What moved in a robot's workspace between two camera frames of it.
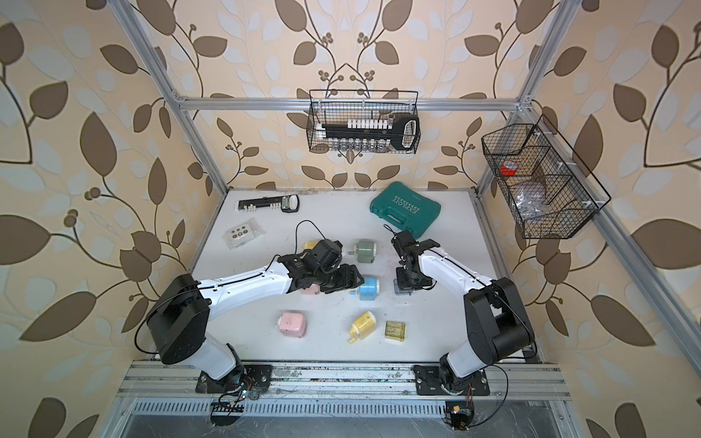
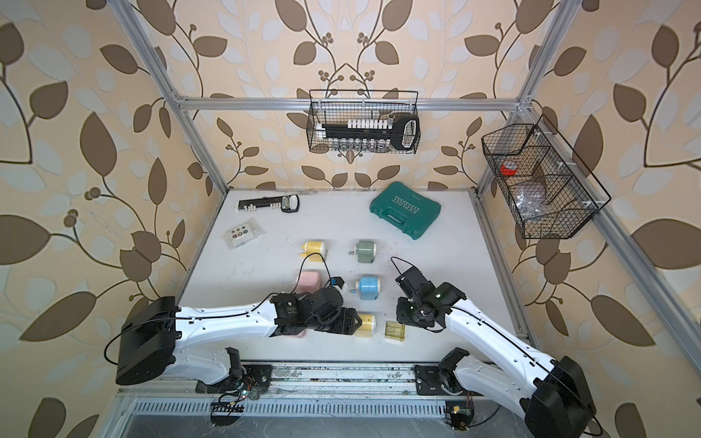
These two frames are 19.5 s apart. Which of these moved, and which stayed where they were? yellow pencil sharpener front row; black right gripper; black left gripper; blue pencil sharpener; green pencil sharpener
Moved: black right gripper; black left gripper
Stayed: green pencil sharpener; blue pencil sharpener; yellow pencil sharpener front row
